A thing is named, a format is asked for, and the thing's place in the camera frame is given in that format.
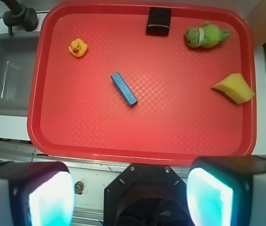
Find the black faucet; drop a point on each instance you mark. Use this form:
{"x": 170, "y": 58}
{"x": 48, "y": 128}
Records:
{"x": 19, "y": 15}

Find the green plush frog toy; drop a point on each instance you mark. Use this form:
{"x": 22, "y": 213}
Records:
{"x": 207, "y": 36}

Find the blue rectangular block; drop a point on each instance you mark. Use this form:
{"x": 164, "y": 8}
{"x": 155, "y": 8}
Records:
{"x": 124, "y": 89}

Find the red plastic tray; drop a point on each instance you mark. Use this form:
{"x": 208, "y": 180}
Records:
{"x": 76, "y": 110}

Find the grey sink basin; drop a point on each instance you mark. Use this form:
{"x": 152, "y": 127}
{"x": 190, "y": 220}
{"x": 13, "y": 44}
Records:
{"x": 17, "y": 57}

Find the yellow sponge wedge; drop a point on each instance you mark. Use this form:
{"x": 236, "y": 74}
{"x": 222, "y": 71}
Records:
{"x": 235, "y": 88}

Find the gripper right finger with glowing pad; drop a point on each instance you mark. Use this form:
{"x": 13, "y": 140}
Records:
{"x": 227, "y": 191}

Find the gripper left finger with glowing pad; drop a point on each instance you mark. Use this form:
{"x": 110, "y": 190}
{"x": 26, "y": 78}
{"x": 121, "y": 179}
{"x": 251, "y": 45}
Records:
{"x": 36, "y": 194}

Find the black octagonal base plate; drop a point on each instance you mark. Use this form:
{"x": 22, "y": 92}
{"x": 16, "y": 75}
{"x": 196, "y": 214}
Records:
{"x": 146, "y": 195}

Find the yellow rubber duck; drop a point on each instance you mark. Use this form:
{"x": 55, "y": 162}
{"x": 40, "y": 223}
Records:
{"x": 78, "y": 48}

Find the black rectangular box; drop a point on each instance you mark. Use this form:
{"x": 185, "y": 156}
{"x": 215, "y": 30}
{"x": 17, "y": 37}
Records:
{"x": 159, "y": 21}

